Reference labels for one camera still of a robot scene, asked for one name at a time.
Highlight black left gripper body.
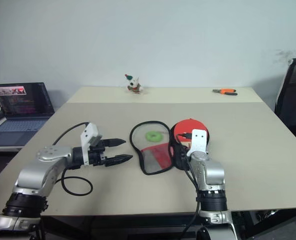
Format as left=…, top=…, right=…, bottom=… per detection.
left=88, top=139, right=108, bottom=168

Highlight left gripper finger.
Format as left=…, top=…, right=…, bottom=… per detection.
left=101, top=137, right=127, bottom=149
left=105, top=154, right=134, bottom=168

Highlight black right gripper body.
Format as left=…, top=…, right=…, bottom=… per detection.
left=174, top=144, right=191, bottom=172

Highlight black mesh paddle case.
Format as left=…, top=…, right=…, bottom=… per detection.
left=129, top=118, right=212, bottom=176

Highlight white plush dog toy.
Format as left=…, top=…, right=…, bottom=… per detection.
left=124, top=73, right=145, bottom=95

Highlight open grey laptop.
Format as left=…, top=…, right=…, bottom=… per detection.
left=0, top=81, right=56, bottom=148

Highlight dark rounded equipment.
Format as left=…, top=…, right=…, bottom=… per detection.
left=237, top=207, right=296, bottom=240

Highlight black mesh office chair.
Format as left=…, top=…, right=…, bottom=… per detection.
left=273, top=57, right=296, bottom=149

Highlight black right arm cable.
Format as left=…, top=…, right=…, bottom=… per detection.
left=175, top=132, right=204, bottom=240

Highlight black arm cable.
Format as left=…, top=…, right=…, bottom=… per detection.
left=52, top=121, right=94, bottom=196
left=175, top=132, right=204, bottom=240

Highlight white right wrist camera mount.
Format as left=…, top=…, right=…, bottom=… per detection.
left=186, top=128, right=210, bottom=158

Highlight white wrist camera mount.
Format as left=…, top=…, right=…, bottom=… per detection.
left=186, top=128, right=210, bottom=158
left=80, top=122, right=104, bottom=166

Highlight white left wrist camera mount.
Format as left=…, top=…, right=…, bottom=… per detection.
left=80, top=122, right=104, bottom=166

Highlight green ring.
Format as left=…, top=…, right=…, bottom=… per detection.
left=145, top=130, right=165, bottom=144

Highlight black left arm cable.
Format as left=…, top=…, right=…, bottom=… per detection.
left=52, top=121, right=94, bottom=196

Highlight orange handled pliers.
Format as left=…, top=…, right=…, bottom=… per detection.
left=211, top=87, right=238, bottom=97

